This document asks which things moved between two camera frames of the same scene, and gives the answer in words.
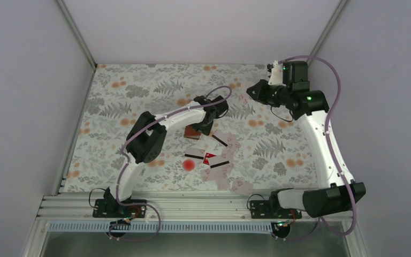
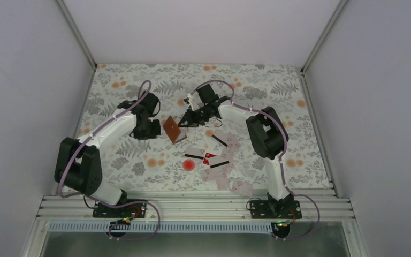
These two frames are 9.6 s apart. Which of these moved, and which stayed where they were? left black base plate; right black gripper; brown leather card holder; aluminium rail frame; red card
Moved: right black gripper; brown leather card holder
Stayed: left black base plate; red card; aluminium rail frame
